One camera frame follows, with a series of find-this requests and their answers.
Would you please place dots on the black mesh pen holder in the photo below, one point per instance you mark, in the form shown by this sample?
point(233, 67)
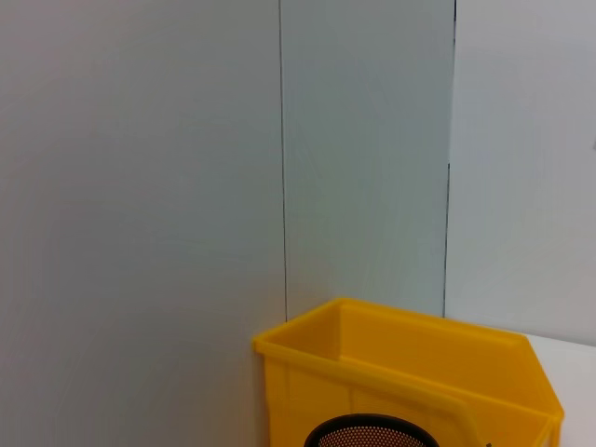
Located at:
point(363, 430)

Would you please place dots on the yellow plastic bin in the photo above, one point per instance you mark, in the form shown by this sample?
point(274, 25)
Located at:
point(396, 354)

